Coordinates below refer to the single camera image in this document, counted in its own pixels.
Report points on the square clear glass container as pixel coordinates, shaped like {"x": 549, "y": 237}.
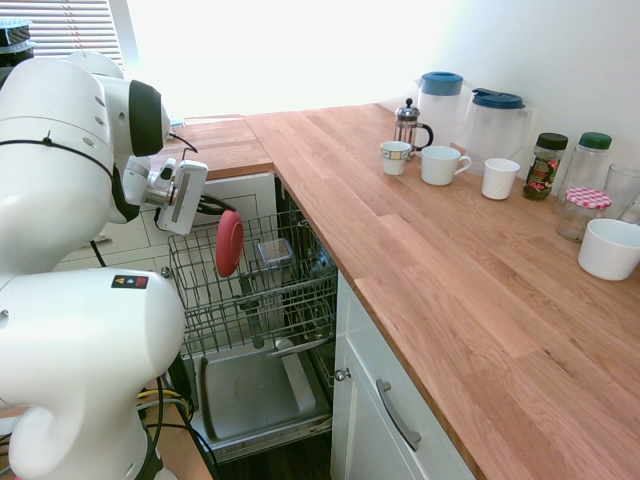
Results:
{"x": 275, "y": 252}

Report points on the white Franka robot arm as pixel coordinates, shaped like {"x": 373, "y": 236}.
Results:
{"x": 75, "y": 325}

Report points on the black table clamp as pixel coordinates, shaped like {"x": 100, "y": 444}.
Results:
{"x": 181, "y": 375}

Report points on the white ceramic bowl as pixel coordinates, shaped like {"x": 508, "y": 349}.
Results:
{"x": 607, "y": 250}

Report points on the clear glass tumbler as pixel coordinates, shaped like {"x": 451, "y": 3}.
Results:
{"x": 625, "y": 192}

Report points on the brown window blind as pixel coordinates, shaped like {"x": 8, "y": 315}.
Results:
{"x": 75, "y": 25}

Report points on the clear pitcher light blue lid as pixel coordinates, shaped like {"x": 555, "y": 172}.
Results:
{"x": 440, "y": 107}

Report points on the dark jar black lid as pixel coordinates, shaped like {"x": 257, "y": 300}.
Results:
{"x": 542, "y": 170}

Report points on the glass French press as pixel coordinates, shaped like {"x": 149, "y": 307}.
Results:
{"x": 410, "y": 127}

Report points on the steel dishwasher door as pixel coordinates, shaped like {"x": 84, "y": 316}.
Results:
{"x": 250, "y": 395}

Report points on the white round cap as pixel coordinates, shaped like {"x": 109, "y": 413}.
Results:
{"x": 283, "y": 344}

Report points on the clear jar green lid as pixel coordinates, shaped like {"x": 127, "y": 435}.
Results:
{"x": 592, "y": 165}

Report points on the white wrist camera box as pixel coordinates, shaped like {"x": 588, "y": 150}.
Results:
{"x": 167, "y": 170}

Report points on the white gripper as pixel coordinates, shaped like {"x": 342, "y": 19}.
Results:
{"x": 187, "y": 195}

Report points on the glass jar red checkered lid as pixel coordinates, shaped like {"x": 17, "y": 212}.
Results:
{"x": 580, "y": 215}

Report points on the pink plastic plate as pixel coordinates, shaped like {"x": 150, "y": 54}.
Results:
{"x": 230, "y": 245}

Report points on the small patterned white cup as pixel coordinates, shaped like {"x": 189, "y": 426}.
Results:
{"x": 395, "y": 159}

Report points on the white ribbed cup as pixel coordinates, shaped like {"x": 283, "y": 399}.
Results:
{"x": 500, "y": 179}

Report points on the clear pitcher dark blue lid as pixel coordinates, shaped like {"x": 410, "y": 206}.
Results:
{"x": 495, "y": 135}

